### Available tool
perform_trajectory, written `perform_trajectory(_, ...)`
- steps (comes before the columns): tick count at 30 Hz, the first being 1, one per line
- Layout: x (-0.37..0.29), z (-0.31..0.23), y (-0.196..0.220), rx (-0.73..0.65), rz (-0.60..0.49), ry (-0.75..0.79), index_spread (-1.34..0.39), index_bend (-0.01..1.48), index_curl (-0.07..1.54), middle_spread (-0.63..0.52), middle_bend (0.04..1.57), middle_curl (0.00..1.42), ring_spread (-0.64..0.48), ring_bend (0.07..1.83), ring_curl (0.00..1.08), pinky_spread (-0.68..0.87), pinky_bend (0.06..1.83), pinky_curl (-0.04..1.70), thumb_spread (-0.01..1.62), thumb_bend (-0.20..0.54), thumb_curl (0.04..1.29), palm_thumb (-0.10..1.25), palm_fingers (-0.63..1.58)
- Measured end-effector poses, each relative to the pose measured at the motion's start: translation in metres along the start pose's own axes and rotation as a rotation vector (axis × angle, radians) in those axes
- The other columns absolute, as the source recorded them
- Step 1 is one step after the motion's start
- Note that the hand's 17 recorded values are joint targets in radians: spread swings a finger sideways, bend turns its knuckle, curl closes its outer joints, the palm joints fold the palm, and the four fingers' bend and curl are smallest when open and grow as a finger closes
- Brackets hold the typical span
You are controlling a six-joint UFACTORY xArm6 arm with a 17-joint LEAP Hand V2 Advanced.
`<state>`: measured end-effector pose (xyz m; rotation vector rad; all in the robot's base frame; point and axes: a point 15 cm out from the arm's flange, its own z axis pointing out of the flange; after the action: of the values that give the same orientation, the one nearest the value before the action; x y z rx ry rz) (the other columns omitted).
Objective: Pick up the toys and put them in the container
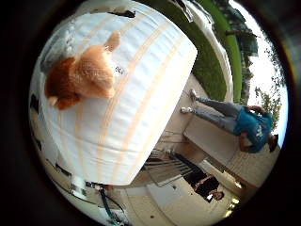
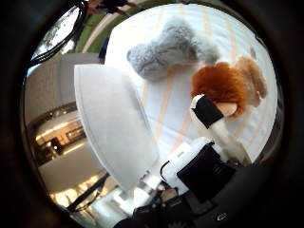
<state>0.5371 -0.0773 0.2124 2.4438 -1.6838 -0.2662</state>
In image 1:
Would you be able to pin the grey plush toy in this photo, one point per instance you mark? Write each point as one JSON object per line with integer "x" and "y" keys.
{"x": 59, "y": 47}

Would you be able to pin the seated person in black clothes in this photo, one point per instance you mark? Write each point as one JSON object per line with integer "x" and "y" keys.
{"x": 205, "y": 186}

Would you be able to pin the white striped tablecloth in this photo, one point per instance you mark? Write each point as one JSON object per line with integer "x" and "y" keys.
{"x": 141, "y": 94}

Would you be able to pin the person in blue shirt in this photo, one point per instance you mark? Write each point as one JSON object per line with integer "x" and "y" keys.
{"x": 254, "y": 125}

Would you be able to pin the light concrete bench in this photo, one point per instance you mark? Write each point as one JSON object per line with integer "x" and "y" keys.
{"x": 210, "y": 138}

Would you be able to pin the orange lion plush toy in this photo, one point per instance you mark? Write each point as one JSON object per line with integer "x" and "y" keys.
{"x": 91, "y": 72}

